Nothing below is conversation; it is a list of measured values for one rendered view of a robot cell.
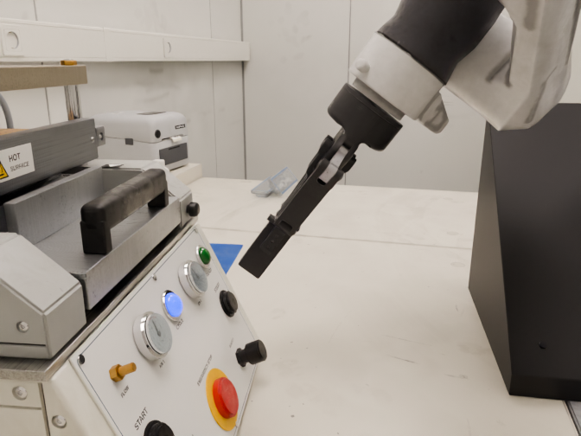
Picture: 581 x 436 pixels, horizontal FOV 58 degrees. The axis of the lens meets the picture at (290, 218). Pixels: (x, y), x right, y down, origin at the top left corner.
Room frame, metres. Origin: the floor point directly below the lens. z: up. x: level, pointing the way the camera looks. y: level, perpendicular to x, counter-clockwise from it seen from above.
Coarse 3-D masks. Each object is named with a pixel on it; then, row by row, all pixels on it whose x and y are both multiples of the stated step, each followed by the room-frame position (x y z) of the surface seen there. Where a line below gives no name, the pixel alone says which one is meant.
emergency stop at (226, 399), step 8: (216, 384) 0.44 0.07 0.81; (224, 384) 0.45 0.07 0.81; (232, 384) 0.46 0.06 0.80; (216, 392) 0.44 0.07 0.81; (224, 392) 0.44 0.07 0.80; (232, 392) 0.46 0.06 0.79; (216, 400) 0.43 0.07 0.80; (224, 400) 0.43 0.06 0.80; (232, 400) 0.45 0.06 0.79; (224, 408) 0.43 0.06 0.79; (232, 408) 0.44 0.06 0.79; (224, 416) 0.43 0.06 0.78; (232, 416) 0.44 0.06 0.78
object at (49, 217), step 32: (32, 192) 0.42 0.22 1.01; (64, 192) 0.46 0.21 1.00; (96, 192) 0.52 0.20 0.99; (32, 224) 0.41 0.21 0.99; (64, 224) 0.45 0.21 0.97; (128, 224) 0.46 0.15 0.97; (160, 224) 0.50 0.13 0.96; (64, 256) 0.38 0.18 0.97; (96, 256) 0.38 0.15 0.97; (128, 256) 0.42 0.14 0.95; (96, 288) 0.36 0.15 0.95
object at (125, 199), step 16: (144, 176) 0.49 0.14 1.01; (160, 176) 0.51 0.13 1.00; (112, 192) 0.42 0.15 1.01; (128, 192) 0.43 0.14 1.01; (144, 192) 0.47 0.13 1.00; (160, 192) 0.51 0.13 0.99; (96, 208) 0.38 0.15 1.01; (112, 208) 0.40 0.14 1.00; (128, 208) 0.43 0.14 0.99; (80, 224) 0.38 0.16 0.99; (96, 224) 0.38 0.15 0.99; (112, 224) 0.40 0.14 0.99; (96, 240) 0.38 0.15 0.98
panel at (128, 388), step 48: (192, 240) 0.57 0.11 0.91; (144, 288) 0.43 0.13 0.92; (96, 336) 0.34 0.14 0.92; (192, 336) 0.46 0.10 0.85; (240, 336) 0.56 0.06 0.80; (96, 384) 0.31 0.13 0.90; (144, 384) 0.36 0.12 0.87; (192, 384) 0.42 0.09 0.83; (240, 384) 0.50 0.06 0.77; (144, 432) 0.33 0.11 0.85; (192, 432) 0.38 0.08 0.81
